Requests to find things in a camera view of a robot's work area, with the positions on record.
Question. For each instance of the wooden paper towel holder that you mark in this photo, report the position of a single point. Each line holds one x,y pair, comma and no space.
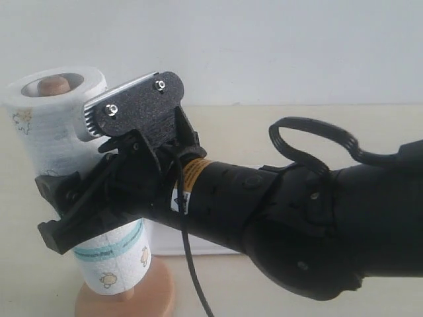
132,290

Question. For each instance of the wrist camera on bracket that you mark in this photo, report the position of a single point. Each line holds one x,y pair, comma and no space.
147,104

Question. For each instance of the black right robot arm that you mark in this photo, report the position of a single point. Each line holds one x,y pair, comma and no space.
315,237

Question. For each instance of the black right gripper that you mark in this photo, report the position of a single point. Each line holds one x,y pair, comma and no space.
140,182

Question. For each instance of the printed paper towel roll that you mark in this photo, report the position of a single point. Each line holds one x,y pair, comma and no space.
44,108

